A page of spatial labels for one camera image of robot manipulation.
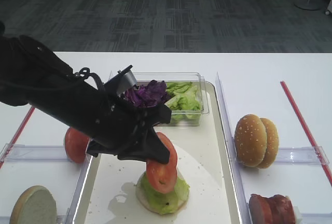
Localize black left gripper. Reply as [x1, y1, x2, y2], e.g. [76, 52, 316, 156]
[75, 83, 173, 165]

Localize tomato slice placed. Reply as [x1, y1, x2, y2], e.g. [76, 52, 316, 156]
[157, 132, 178, 167]
[146, 160, 177, 194]

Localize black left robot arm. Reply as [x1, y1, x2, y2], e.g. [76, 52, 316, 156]
[1, 35, 171, 164]

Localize green lettuce in container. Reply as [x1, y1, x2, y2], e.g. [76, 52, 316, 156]
[165, 81, 202, 125]

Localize lettuce leaf on bun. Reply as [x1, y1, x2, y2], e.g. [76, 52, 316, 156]
[139, 171, 190, 216]

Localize sliced meat patties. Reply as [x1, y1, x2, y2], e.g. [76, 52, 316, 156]
[248, 194, 296, 224]

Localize bottom bun on tray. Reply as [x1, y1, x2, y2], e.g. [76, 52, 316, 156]
[135, 169, 190, 213]

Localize purple cabbage leaves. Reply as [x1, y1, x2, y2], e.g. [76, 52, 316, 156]
[124, 80, 171, 108]

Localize clear plastic salad container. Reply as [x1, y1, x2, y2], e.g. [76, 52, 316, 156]
[124, 72, 209, 126]

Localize white metal tray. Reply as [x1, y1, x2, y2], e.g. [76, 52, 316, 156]
[73, 80, 243, 224]

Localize sesame bun front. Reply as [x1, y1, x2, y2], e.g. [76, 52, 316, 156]
[234, 114, 267, 167]

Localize sesame bun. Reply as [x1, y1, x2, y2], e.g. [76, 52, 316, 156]
[257, 118, 279, 169]
[234, 114, 267, 167]

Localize sesame bun rear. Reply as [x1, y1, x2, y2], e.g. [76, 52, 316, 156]
[257, 118, 279, 169]

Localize cut bun half left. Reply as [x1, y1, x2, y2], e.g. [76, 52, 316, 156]
[9, 185, 57, 224]

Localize clear left upper track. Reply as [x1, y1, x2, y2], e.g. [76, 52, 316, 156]
[1, 144, 69, 162]

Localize clear track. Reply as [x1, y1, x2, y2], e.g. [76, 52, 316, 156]
[228, 146, 325, 165]
[1, 144, 69, 162]

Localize white pusher block right lower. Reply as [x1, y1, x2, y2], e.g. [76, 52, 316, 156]
[293, 206, 303, 224]

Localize clear right upper track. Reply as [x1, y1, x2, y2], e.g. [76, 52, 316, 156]
[228, 146, 325, 165]

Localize grey floor stand base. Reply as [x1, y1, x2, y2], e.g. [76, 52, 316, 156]
[293, 0, 322, 11]

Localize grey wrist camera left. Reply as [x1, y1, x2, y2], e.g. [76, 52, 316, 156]
[104, 65, 137, 95]

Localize clear left divider wall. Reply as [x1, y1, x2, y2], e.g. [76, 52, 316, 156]
[63, 155, 93, 223]

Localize red left rail strip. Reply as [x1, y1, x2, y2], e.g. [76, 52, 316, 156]
[1, 106, 35, 167]

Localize red rail strip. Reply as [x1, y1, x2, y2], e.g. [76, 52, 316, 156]
[1, 106, 35, 167]
[280, 81, 331, 184]

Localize red right rail strip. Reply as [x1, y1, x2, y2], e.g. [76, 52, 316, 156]
[280, 81, 331, 184]

